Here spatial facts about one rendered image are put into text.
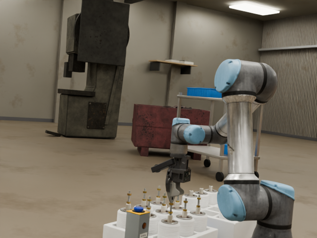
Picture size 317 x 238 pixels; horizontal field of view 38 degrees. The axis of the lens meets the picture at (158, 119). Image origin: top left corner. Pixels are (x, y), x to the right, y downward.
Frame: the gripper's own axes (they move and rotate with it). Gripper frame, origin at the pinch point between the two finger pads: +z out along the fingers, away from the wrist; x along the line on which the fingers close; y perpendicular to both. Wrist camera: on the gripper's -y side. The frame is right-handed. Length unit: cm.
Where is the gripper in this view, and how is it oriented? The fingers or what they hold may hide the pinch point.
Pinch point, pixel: (170, 199)
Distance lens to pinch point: 203.0
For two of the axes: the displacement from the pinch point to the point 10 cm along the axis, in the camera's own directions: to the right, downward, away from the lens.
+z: -0.8, 10.0, 0.4
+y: 8.6, 0.9, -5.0
